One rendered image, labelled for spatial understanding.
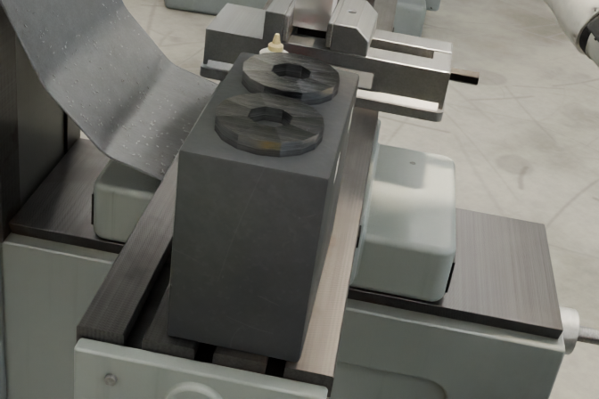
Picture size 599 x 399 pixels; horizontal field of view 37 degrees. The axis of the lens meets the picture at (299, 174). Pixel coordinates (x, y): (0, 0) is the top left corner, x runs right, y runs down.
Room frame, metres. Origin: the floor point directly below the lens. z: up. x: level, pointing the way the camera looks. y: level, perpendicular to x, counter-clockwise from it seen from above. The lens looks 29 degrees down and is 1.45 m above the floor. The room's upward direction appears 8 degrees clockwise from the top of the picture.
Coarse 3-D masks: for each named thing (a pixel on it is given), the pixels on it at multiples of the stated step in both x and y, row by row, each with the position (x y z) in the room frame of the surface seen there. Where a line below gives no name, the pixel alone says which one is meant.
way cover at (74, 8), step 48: (0, 0) 1.00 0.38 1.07; (48, 0) 1.11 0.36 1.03; (96, 0) 1.24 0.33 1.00; (48, 48) 1.05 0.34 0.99; (96, 48) 1.16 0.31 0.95; (144, 48) 1.27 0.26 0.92; (96, 96) 1.07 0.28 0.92; (192, 96) 1.23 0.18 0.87; (96, 144) 0.99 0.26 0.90; (144, 144) 1.05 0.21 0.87
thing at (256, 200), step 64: (256, 64) 0.76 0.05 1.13; (320, 64) 0.78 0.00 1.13; (256, 128) 0.63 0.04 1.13; (320, 128) 0.65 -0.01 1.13; (192, 192) 0.60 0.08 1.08; (256, 192) 0.60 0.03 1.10; (320, 192) 0.59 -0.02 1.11; (192, 256) 0.60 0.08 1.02; (256, 256) 0.60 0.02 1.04; (320, 256) 0.64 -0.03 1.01; (192, 320) 0.60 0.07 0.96; (256, 320) 0.60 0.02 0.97
